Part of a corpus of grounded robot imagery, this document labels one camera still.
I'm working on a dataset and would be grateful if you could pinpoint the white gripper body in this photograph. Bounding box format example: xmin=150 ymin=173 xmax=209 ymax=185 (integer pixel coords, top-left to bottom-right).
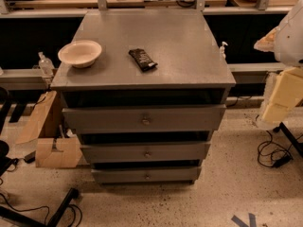
xmin=260 ymin=67 xmax=303 ymax=124

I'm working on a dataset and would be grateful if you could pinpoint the grey drawer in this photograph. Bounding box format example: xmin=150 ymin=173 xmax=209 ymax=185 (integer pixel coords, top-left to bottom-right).
xmin=80 ymin=141 xmax=210 ymax=164
xmin=62 ymin=105 xmax=225 ymax=134
xmin=92 ymin=166 xmax=202 ymax=183

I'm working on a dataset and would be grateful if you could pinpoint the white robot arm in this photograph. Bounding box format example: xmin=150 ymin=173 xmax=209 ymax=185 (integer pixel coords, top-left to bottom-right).
xmin=259 ymin=0 xmax=303 ymax=126

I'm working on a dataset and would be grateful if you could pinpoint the grey top drawer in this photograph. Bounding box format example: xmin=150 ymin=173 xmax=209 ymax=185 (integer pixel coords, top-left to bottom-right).
xmin=62 ymin=105 xmax=225 ymax=134

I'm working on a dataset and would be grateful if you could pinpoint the grey bottom drawer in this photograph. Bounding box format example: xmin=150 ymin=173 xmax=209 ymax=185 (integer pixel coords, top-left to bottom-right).
xmin=92 ymin=166 xmax=202 ymax=183

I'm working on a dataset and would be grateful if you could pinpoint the grey drawer cabinet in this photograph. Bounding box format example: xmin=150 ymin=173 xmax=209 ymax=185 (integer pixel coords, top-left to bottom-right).
xmin=51 ymin=9 xmax=235 ymax=170

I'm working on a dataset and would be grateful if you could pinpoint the black stand leg right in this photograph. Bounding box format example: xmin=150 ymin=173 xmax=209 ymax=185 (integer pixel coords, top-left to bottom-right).
xmin=274 ymin=122 xmax=303 ymax=157

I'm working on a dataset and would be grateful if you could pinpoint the black stand leg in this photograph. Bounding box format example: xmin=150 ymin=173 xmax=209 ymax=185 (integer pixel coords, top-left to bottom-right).
xmin=274 ymin=122 xmax=303 ymax=157
xmin=0 ymin=188 xmax=80 ymax=227

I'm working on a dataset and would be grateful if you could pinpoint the white pump bottle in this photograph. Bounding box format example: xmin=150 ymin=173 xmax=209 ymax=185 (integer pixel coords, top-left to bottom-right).
xmin=219 ymin=42 xmax=228 ymax=59

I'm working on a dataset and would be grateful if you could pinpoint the black snack packet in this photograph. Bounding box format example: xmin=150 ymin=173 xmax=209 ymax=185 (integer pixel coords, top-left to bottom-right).
xmin=129 ymin=48 xmax=157 ymax=72

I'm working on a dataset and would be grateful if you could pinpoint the white bowl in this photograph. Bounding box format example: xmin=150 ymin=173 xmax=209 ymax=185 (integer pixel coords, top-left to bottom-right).
xmin=58 ymin=40 xmax=102 ymax=68

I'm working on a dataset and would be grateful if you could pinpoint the cardboard box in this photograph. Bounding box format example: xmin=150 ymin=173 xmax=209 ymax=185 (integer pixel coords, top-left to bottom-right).
xmin=16 ymin=91 xmax=82 ymax=168

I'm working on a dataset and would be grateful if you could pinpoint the black stand leg left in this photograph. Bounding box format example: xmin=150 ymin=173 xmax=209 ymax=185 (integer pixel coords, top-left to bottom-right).
xmin=0 ymin=188 xmax=80 ymax=227

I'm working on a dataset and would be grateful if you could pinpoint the clear sanitizer bottle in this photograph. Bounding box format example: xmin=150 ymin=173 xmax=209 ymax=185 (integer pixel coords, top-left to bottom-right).
xmin=38 ymin=52 xmax=54 ymax=77

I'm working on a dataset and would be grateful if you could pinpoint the black chair left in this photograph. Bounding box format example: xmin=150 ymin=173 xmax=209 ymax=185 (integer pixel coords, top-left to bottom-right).
xmin=0 ymin=87 xmax=13 ymax=176

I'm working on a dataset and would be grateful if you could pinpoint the black floor cable right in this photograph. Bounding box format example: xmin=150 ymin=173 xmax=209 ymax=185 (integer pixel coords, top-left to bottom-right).
xmin=256 ymin=130 xmax=294 ymax=169

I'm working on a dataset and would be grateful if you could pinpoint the black floor cable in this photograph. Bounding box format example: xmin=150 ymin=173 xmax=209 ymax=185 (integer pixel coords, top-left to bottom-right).
xmin=256 ymin=130 xmax=294 ymax=169
xmin=0 ymin=192 xmax=83 ymax=227

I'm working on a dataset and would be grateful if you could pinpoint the black floor cable left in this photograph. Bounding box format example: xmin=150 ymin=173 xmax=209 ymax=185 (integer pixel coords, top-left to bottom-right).
xmin=0 ymin=192 xmax=83 ymax=227

